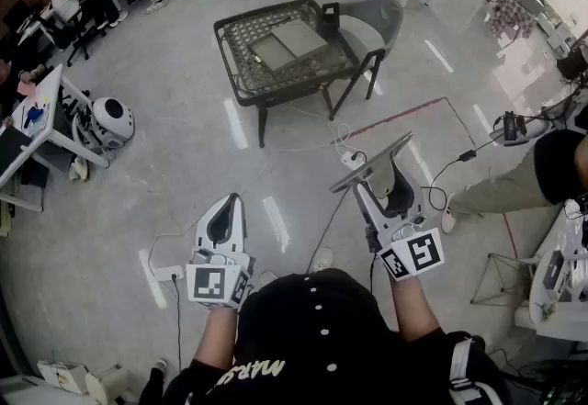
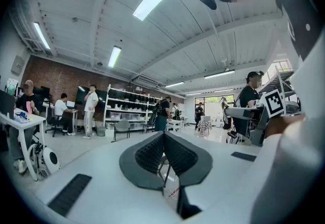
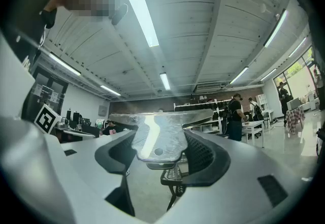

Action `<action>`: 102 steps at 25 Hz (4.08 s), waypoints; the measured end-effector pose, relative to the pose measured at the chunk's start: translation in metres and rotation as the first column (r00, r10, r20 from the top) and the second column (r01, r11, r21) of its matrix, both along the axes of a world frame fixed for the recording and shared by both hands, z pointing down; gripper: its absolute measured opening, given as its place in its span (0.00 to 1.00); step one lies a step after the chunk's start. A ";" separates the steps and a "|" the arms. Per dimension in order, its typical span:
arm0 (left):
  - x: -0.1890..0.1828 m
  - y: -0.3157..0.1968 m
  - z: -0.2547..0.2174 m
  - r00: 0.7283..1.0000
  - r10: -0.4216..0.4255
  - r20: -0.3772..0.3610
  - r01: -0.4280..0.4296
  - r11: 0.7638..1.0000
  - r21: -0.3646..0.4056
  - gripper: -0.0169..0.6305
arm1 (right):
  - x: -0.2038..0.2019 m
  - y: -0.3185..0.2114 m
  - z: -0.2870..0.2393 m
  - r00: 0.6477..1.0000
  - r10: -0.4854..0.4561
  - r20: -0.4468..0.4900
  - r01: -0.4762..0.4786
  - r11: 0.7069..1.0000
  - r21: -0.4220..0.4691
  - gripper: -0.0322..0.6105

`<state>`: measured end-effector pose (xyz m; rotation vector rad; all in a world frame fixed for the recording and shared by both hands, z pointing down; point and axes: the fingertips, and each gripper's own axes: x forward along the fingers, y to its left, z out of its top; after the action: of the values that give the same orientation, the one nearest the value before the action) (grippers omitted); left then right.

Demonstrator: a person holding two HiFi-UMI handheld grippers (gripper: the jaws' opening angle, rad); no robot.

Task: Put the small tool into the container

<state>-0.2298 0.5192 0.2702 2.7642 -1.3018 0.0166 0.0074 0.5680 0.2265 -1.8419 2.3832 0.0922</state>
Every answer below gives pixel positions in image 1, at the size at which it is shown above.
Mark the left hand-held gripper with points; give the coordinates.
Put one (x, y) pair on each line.
(211, 284)

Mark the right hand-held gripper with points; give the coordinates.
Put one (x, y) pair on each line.
(420, 254)

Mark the grey round tool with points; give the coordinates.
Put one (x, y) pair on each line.
(367, 163)

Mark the black woven container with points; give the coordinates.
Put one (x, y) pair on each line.
(239, 45)

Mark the person's left forearm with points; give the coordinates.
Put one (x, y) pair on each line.
(218, 339)

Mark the person's right forearm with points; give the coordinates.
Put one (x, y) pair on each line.
(415, 307)

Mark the white power strip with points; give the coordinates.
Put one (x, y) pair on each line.
(167, 273)
(351, 159)

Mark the person's white shoe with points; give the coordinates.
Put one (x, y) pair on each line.
(322, 259)

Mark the black power adapter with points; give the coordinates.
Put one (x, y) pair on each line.
(467, 155)

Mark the black device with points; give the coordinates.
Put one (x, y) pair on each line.
(513, 125)

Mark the pair of white shoes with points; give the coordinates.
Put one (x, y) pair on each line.
(79, 169)

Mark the round white robot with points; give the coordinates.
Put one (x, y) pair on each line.
(112, 116)

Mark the person's black shirt torso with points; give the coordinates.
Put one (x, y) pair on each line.
(321, 348)

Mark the small round white table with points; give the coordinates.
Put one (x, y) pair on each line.
(537, 130)

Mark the grey chair with black legs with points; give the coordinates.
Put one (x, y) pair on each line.
(372, 22)

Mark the grey framed tray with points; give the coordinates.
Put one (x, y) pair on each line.
(257, 49)

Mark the grey flat tray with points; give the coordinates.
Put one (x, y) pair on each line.
(301, 38)

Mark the large round white table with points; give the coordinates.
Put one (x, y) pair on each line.
(551, 316)

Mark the white machine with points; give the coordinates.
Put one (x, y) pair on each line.
(69, 378)

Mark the blue items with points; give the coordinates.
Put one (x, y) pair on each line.
(37, 116)

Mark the patterned cloth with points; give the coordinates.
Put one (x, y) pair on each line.
(512, 15)

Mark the pink paper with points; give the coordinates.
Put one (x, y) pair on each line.
(26, 88)

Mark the black office chair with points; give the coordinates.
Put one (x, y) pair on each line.
(69, 38)

